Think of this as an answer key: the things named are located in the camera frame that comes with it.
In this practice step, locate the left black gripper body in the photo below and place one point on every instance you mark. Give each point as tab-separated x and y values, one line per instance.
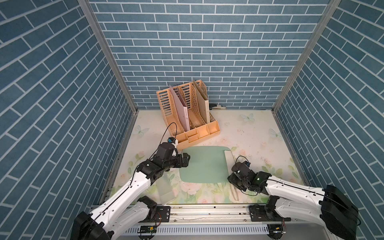
173	161

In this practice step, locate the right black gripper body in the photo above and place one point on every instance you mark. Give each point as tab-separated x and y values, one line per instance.
234	180

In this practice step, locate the green cutting board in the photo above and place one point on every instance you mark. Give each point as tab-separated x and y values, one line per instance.
207	165

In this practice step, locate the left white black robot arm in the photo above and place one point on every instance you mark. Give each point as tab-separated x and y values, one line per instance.
127	206

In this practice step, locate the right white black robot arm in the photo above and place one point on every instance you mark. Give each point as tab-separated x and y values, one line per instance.
327	207

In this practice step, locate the pink folder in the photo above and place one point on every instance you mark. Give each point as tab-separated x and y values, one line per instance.
181	108

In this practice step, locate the peach plastic file organizer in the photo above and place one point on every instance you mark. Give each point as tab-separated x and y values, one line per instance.
200	131

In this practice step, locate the beige folder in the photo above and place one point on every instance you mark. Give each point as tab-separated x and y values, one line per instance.
203	103

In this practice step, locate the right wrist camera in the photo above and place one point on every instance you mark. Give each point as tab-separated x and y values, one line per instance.
247	164

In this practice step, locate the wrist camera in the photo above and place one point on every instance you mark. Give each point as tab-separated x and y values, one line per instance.
173	141
247	164

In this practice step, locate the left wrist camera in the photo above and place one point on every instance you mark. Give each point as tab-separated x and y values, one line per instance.
173	141

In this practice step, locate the aluminium front rail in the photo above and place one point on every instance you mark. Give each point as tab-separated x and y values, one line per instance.
210	213

